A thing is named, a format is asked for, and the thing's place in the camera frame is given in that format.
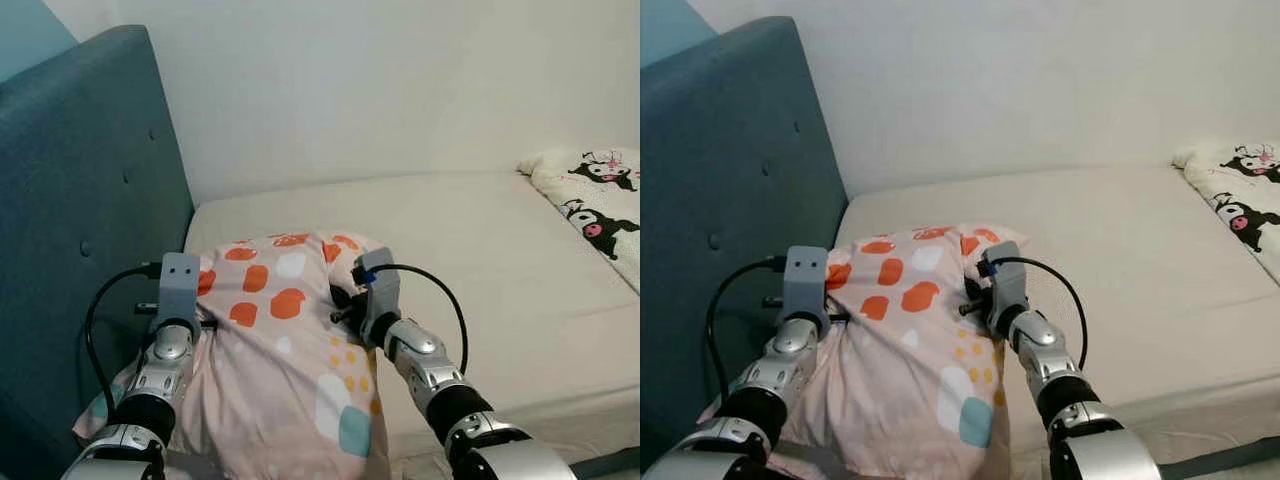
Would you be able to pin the pink pillow orange spots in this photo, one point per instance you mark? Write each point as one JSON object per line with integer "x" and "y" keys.
{"x": 280, "y": 380}
{"x": 910, "y": 380}

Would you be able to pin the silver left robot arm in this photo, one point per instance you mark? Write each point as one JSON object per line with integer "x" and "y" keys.
{"x": 150, "y": 390}
{"x": 775, "y": 385}

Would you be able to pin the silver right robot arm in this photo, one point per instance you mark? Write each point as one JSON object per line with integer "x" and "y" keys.
{"x": 1050, "y": 360}
{"x": 430, "y": 365}

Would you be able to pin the blue grey upholstered headboard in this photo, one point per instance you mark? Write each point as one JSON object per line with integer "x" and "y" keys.
{"x": 80, "y": 200}
{"x": 730, "y": 200}

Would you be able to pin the cream mattress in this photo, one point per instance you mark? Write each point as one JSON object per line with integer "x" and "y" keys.
{"x": 1130, "y": 280}
{"x": 500, "y": 270}

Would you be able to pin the cream cartoon print quilt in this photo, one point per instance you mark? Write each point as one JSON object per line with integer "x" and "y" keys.
{"x": 600, "y": 210}
{"x": 1250, "y": 200}

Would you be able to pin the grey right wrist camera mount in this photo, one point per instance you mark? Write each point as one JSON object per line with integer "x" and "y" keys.
{"x": 1010, "y": 285}
{"x": 383, "y": 290}

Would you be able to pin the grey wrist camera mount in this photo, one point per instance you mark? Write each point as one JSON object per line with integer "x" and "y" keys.
{"x": 805, "y": 280}
{"x": 1010, "y": 285}
{"x": 180, "y": 290}
{"x": 383, "y": 290}

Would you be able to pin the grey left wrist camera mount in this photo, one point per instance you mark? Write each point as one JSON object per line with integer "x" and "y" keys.
{"x": 180, "y": 290}
{"x": 805, "y": 280}

